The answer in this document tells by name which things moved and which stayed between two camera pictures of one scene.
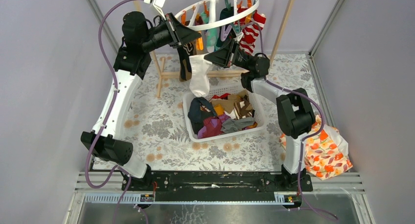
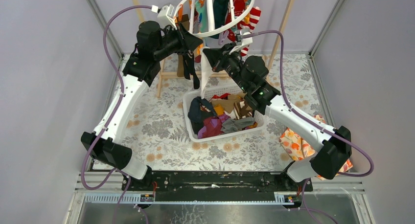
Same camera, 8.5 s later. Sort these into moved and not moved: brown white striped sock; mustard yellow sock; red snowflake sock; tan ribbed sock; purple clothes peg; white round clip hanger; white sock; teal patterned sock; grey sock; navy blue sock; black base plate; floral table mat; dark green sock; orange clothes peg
Moved: white sock; orange clothes peg; teal patterned sock; dark green sock; red snowflake sock; white round clip hanger
Not moved: navy blue sock; purple clothes peg; floral table mat; grey sock; black base plate; tan ribbed sock; brown white striped sock; mustard yellow sock
